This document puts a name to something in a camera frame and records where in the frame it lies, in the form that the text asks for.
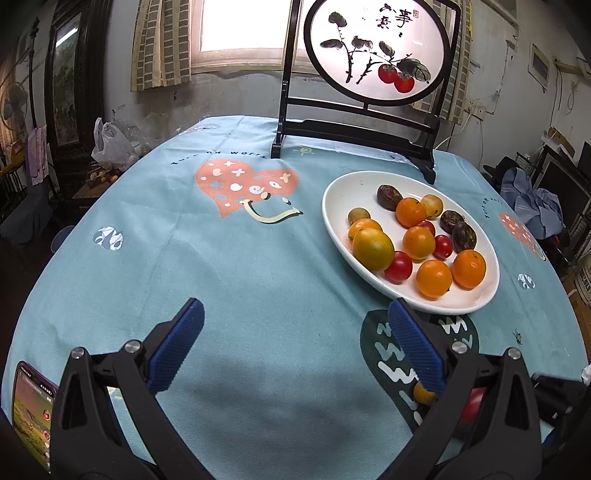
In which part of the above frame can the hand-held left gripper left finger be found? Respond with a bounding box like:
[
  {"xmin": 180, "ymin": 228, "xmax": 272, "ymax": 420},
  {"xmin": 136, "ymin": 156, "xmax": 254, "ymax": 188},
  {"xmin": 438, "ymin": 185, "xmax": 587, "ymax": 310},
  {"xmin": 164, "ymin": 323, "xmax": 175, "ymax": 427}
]
[{"xmin": 50, "ymin": 298, "xmax": 206, "ymax": 480}]

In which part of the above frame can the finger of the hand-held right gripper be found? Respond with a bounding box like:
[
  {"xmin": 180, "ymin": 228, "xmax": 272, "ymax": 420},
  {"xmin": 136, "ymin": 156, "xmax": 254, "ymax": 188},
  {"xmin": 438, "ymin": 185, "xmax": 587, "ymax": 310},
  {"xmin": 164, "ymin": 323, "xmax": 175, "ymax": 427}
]
[{"xmin": 531, "ymin": 373, "xmax": 591, "ymax": 416}]

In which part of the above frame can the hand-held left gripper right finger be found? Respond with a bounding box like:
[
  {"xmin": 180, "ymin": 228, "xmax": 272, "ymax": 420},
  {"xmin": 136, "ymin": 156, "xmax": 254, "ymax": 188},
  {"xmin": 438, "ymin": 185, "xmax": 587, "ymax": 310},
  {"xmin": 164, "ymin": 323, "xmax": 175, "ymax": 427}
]
[{"xmin": 387, "ymin": 298, "xmax": 555, "ymax": 480}]

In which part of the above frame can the small orange fruit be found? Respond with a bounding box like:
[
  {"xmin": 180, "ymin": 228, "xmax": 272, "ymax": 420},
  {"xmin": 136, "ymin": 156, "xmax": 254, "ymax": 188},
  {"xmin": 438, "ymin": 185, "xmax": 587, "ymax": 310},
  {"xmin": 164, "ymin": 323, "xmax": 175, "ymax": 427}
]
[{"xmin": 412, "ymin": 382, "xmax": 437, "ymax": 407}]

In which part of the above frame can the large red tomato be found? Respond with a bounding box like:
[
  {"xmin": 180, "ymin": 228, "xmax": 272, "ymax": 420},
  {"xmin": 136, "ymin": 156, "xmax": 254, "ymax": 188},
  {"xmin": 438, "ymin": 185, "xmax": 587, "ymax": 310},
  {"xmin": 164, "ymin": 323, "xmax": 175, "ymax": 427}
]
[{"xmin": 462, "ymin": 387, "xmax": 488, "ymax": 432}]

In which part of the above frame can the yellow-orange tomato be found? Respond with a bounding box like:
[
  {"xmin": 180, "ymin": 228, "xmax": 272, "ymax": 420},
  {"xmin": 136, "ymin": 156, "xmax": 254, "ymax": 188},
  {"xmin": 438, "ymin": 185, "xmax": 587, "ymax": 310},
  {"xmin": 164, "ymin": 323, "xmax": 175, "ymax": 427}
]
[{"xmin": 402, "ymin": 226, "xmax": 436, "ymax": 261}]

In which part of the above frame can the large yellow-green tomato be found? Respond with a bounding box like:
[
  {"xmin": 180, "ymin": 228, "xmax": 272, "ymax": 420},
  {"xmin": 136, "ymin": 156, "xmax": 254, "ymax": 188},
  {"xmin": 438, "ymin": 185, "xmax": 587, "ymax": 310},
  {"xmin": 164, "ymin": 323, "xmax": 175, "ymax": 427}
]
[{"xmin": 353, "ymin": 228, "xmax": 395, "ymax": 272}]

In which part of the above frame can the dark purple water chestnut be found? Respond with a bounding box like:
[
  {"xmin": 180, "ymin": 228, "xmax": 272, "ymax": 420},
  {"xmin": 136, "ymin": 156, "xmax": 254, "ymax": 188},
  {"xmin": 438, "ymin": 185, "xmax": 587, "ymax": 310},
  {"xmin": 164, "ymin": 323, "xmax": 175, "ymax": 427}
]
[
  {"xmin": 377, "ymin": 184, "xmax": 404, "ymax": 212},
  {"xmin": 451, "ymin": 222, "xmax": 478, "ymax": 253},
  {"xmin": 439, "ymin": 210, "xmax": 466, "ymax": 234}
]

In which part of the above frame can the yellow loquat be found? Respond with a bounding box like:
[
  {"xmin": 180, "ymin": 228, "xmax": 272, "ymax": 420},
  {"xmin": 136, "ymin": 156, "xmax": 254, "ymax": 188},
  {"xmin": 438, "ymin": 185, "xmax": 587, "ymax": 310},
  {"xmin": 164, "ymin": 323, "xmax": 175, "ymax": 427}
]
[{"xmin": 419, "ymin": 194, "xmax": 444, "ymax": 220}]

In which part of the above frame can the white oval plate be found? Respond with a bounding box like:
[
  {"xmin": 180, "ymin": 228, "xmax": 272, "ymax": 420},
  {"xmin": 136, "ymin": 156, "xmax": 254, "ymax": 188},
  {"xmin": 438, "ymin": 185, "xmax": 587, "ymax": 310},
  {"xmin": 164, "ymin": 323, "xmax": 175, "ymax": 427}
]
[{"xmin": 322, "ymin": 171, "xmax": 501, "ymax": 316}]

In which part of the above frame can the orange tomato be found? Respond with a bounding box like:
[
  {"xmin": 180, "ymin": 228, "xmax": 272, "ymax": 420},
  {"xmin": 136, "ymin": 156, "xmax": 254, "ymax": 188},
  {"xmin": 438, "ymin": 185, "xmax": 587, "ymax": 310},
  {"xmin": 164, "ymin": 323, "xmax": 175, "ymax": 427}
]
[
  {"xmin": 348, "ymin": 219, "xmax": 384, "ymax": 241},
  {"xmin": 416, "ymin": 259, "xmax": 454, "ymax": 299}
]

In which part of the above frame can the light blue printed tablecloth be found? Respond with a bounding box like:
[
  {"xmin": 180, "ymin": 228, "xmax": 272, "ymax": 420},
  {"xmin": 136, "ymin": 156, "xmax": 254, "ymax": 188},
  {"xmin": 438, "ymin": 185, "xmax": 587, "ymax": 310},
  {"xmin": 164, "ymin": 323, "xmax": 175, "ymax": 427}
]
[{"xmin": 0, "ymin": 115, "xmax": 589, "ymax": 480}]

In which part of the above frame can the smartphone with purple case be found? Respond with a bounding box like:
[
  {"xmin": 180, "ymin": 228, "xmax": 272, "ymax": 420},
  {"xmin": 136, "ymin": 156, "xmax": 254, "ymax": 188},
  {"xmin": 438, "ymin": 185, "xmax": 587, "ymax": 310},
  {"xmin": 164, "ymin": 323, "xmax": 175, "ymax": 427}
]
[{"xmin": 11, "ymin": 361, "xmax": 58, "ymax": 474}]

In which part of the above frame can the blue clothing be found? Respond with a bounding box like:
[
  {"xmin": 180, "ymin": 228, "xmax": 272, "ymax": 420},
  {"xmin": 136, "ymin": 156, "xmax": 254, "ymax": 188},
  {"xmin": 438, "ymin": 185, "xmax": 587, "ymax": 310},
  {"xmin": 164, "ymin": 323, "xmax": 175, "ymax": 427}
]
[{"xmin": 501, "ymin": 167, "xmax": 565, "ymax": 240}]

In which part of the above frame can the black bag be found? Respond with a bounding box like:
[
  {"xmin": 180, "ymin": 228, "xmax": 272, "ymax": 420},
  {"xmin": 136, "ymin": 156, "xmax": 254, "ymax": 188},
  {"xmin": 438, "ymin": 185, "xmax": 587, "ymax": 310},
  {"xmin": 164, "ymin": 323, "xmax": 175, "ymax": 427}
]
[{"xmin": 481, "ymin": 156, "xmax": 525, "ymax": 185}]

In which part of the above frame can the dark computer monitor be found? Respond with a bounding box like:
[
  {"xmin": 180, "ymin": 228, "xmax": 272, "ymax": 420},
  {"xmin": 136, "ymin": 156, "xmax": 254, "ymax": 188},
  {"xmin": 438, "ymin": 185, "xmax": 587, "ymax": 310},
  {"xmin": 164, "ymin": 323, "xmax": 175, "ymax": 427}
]
[{"xmin": 537, "ymin": 156, "xmax": 591, "ymax": 217}]

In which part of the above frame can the white plastic bag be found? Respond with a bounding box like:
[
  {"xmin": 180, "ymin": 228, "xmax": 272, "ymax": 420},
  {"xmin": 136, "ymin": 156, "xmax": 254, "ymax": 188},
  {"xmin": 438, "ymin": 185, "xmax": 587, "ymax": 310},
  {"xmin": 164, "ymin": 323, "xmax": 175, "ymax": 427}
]
[{"xmin": 91, "ymin": 117, "xmax": 140, "ymax": 172}]

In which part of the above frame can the pink hanging cloth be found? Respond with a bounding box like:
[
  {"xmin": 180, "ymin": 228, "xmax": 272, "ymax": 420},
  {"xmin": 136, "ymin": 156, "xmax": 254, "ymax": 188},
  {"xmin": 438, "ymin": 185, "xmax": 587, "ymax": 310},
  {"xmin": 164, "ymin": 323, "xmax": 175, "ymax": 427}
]
[{"xmin": 25, "ymin": 126, "xmax": 48, "ymax": 186}]

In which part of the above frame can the cardboard box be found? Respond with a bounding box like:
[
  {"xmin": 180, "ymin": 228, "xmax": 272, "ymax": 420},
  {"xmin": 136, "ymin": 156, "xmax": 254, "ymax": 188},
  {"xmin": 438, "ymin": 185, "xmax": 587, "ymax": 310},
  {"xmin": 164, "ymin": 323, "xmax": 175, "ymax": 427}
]
[{"xmin": 546, "ymin": 126, "xmax": 576, "ymax": 157}]

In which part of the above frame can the checked beige curtain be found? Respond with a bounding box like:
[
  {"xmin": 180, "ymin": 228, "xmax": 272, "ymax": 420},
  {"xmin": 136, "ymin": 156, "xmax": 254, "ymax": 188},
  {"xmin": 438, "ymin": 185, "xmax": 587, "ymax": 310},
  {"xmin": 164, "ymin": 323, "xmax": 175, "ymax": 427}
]
[
  {"xmin": 411, "ymin": 0, "xmax": 472, "ymax": 125},
  {"xmin": 130, "ymin": 0, "xmax": 204, "ymax": 92}
]

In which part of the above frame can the dark wooden framed painting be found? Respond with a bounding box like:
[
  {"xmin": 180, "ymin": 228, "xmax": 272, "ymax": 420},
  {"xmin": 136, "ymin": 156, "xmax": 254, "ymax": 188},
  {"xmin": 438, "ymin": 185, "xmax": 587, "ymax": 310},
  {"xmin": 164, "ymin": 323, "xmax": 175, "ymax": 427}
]
[{"xmin": 44, "ymin": 0, "xmax": 114, "ymax": 153}]

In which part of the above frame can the standing electric fan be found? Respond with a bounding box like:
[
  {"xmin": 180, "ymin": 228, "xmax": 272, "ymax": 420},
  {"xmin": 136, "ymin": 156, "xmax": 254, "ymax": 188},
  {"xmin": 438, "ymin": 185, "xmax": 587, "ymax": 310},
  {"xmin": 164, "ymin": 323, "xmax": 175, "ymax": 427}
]
[{"xmin": 0, "ymin": 80, "xmax": 29, "ymax": 134}]

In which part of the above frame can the round painted table screen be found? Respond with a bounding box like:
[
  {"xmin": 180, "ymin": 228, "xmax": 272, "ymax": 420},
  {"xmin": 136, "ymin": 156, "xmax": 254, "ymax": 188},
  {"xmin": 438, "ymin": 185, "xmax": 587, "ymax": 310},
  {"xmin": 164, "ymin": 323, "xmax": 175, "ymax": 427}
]
[{"xmin": 271, "ymin": 0, "xmax": 462, "ymax": 185}]

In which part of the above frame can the window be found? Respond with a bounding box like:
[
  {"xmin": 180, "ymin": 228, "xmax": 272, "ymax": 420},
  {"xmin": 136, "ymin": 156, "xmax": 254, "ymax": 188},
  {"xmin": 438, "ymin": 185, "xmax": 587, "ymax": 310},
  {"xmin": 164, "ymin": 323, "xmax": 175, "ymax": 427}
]
[{"xmin": 191, "ymin": 0, "xmax": 296, "ymax": 75}]

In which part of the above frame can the white power cable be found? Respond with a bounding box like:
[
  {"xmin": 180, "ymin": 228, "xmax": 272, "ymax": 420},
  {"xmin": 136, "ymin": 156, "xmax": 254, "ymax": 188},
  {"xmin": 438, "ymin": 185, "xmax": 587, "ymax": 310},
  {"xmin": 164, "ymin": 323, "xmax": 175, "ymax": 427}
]
[{"xmin": 436, "ymin": 111, "xmax": 476, "ymax": 151}]

